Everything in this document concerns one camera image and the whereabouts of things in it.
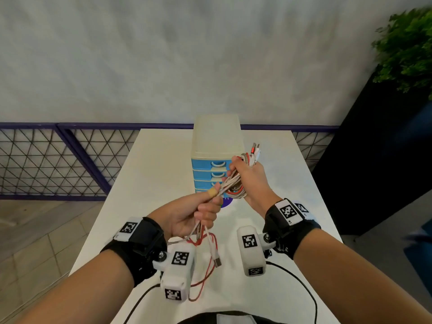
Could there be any person's left hand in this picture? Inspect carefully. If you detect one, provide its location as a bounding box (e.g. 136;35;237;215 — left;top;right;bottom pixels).
147;190;224;241

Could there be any person's right hand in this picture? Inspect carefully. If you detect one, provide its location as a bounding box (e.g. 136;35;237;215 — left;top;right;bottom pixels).
226;156;283;219

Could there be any bundle of charging cables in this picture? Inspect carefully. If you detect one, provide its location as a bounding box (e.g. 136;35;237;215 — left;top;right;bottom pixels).
202;144;262;269
194;143;261;241
184;143;261;302

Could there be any white cable bundle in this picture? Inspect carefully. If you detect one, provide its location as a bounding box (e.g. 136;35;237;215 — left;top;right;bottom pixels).
167;146;262;247

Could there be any blue and white drawer cabinet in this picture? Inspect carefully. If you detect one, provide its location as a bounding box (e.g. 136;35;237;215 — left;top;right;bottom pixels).
190;113;245;199

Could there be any person's left forearm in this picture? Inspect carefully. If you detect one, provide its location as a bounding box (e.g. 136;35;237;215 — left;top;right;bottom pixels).
13;249;135;324

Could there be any person's right forearm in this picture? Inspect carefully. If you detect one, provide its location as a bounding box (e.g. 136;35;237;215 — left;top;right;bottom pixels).
293;228;432;324

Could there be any person's black shirt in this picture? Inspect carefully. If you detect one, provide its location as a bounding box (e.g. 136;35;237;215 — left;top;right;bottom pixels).
177;310;288;324

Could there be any white table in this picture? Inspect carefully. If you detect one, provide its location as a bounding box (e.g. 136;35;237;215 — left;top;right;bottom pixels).
69;128;342;324

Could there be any black partition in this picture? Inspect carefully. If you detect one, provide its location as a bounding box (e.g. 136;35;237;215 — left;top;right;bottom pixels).
312;74;432;237

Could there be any clear badge holder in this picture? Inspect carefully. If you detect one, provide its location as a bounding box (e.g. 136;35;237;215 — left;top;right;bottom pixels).
216;313;254;324

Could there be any purple metal mesh fence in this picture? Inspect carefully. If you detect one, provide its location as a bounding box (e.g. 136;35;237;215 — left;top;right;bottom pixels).
0;123;340;201

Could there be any blue seat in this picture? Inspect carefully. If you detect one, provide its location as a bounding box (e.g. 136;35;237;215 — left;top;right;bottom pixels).
403;219;432;297

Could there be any green plant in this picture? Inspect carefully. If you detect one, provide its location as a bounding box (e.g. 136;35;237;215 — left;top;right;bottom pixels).
371;8;432;100

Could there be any black left wrist strap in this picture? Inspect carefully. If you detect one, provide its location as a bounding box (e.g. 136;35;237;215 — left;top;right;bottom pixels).
100;216;168;288

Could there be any black wrist strap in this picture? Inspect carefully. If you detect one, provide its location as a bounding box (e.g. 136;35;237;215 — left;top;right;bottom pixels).
262;198;322;260
100;216;168;288

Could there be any black right wrist strap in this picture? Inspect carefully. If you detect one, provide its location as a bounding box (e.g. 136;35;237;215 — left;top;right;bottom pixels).
262;198;322;260

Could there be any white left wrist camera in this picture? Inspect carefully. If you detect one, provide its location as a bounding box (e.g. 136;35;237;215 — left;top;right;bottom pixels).
152;242;197;302

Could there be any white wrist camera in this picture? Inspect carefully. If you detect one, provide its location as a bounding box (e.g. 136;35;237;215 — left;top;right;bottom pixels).
236;225;277;277
152;242;197;302

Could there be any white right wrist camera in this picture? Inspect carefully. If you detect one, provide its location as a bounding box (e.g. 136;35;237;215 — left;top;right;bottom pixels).
236;225;277;277

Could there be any black left camera cable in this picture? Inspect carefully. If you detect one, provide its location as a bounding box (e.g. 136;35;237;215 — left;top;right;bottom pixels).
123;283;161;324

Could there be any black camera cable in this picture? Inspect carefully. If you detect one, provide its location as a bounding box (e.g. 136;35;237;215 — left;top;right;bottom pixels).
123;283;161;324
265;261;319;324

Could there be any black right camera cable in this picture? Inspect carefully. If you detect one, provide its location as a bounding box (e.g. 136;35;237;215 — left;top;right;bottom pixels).
265;261;319;324

